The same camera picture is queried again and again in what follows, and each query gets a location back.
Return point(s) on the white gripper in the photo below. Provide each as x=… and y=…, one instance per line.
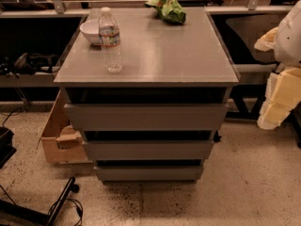
x=289, y=40

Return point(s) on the clear plastic water bottle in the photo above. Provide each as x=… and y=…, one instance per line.
x=110, y=40

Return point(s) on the cardboard box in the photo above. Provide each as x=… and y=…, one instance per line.
x=60, y=142

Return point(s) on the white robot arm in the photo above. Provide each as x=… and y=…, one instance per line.
x=284, y=40

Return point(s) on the grey bottom drawer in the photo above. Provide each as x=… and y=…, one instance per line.
x=149, y=174

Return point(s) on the white bowl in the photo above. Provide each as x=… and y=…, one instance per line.
x=90, y=31

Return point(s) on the grey drawer cabinet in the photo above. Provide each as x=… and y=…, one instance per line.
x=162, y=64

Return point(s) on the black box at left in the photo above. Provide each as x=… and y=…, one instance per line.
x=6, y=148

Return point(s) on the grey drawer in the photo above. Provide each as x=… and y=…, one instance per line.
x=148, y=150
x=149, y=174
x=146, y=117

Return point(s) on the grey top drawer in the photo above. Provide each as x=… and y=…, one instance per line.
x=146, y=117

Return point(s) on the green chip bag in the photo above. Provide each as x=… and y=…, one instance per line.
x=168, y=10

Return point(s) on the grey middle drawer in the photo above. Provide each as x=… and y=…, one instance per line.
x=148, y=150

